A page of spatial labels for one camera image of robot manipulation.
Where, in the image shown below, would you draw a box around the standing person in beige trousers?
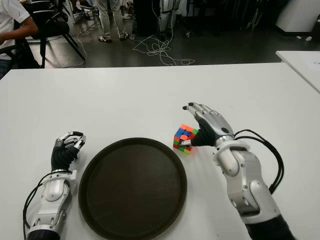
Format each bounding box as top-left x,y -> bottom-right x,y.
96,0 -> 130,43

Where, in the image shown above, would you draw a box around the black office armchair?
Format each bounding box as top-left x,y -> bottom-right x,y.
0,32 -> 42,70

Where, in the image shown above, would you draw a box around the black metal-legged chair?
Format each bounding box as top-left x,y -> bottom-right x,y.
23,0 -> 87,68

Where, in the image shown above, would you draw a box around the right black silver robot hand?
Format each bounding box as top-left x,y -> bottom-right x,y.
181,101 -> 236,148

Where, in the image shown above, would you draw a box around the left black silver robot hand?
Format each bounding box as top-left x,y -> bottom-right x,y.
51,131 -> 87,172

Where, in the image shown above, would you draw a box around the thin white floor cable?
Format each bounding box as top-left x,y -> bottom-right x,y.
76,21 -> 103,67

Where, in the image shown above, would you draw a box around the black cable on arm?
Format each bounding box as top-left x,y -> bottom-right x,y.
233,129 -> 285,195
22,174 -> 58,240

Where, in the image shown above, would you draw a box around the tangled white floor cable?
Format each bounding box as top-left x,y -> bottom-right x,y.
132,34 -> 196,66

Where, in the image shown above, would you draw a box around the white cabinet with black base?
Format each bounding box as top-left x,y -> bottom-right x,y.
274,0 -> 320,33

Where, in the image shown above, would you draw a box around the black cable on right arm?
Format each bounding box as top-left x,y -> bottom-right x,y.
233,129 -> 285,195

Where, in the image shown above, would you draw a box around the black floor cabinet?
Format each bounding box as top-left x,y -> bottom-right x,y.
133,0 -> 161,37

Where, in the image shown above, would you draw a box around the silver humanoid robot legs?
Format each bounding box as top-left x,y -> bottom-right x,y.
158,0 -> 181,35

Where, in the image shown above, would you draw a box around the white side table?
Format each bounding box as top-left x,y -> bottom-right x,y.
275,50 -> 320,95

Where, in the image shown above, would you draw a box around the multicoloured Rubik's cube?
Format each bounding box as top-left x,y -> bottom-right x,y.
172,123 -> 200,154

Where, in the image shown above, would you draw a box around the seated person in white shirt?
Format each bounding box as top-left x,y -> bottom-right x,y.
0,0 -> 41,76

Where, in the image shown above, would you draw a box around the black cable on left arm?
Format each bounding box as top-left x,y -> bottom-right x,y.
22,174 -> 58,240

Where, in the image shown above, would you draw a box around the dark brown round plate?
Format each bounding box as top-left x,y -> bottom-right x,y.
78,137 -> 188,240

